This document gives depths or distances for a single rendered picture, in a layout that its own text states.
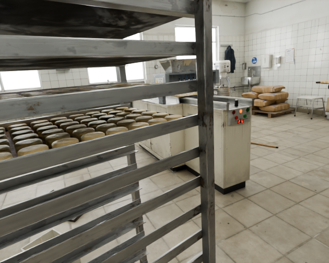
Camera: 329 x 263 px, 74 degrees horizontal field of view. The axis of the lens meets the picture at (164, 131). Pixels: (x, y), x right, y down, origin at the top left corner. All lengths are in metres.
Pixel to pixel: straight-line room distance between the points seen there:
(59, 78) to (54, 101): 4.81
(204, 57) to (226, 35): 6.55
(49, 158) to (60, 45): 0.19
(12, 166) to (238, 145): 1.93
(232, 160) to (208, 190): 1.52
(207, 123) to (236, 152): 1.60
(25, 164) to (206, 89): 0.41
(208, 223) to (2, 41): 0.63
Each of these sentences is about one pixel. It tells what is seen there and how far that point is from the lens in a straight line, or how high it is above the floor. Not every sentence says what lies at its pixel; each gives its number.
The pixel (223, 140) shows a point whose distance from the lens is 2.01.
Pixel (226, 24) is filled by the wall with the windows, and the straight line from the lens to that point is 7.13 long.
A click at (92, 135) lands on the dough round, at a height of 1.06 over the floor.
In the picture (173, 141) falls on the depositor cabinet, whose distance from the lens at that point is 2.53.
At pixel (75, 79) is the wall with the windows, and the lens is 5.24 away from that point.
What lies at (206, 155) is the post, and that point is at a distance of 0.60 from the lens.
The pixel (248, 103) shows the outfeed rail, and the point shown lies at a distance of 2.15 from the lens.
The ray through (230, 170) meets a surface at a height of 0.25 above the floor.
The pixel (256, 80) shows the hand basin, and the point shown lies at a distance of 6.98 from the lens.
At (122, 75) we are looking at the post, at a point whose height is 1.18.
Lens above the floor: 1.18
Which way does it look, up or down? 15 degrees down
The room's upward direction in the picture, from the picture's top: 4 degrees counter-clockwise
